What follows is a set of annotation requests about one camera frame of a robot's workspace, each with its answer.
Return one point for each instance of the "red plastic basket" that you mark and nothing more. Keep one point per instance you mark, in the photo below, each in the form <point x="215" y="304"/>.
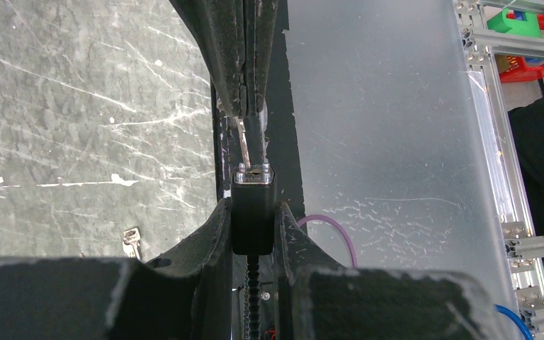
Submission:
<point x="513" y="69"/>

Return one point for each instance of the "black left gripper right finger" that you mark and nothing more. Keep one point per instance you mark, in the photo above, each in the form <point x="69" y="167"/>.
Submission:
<point x="318" y="298"/>

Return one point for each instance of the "green plastic block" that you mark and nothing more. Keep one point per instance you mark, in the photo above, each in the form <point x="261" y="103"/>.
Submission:
<point x="515" y="23"/>

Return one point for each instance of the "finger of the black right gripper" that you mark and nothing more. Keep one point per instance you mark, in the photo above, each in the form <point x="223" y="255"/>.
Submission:
<point x="218" y="29"/>
<point x="259" y="24"/>

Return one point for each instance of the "aluminium frame rail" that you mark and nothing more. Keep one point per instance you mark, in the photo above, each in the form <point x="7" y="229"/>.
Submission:
<point x="524" y="249"/>

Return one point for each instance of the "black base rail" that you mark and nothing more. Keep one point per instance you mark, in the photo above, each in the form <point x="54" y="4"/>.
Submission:
<point x="278" y="124"/>

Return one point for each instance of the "silver key bunch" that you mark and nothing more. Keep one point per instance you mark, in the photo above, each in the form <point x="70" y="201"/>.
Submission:
<point x="131" y="243"/>

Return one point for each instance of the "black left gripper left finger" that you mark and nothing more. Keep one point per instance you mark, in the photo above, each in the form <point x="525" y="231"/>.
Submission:
<point x="184" y="293"/>

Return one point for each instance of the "blue cable lock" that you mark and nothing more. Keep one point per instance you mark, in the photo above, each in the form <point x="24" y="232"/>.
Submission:
<point x="517" y="320"/>

